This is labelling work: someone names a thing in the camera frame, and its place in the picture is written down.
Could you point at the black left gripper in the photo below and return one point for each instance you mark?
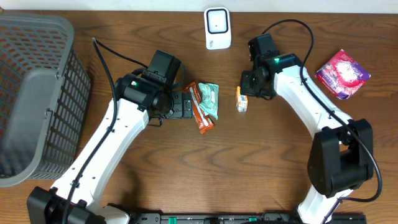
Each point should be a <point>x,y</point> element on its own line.
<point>185,104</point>

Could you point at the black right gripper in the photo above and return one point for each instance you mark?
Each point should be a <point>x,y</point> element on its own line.
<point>245,88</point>

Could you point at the teal snack packet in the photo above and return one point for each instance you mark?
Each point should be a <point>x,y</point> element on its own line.
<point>209,102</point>

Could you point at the small orange white packet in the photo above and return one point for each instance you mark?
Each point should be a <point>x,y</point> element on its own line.
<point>241,100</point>

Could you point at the orange snack bar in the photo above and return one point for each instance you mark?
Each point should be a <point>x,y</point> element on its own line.
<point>204,122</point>

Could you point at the purple snack package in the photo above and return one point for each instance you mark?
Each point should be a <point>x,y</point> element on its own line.
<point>342,75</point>

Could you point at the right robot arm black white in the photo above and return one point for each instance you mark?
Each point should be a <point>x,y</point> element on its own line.
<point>341,157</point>

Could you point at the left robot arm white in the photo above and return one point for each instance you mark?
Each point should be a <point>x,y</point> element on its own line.
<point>75,197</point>

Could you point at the grey plastic mesh basket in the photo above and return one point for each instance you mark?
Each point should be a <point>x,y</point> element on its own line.
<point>45,91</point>

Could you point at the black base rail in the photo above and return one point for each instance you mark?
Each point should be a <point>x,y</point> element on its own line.
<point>155,218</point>

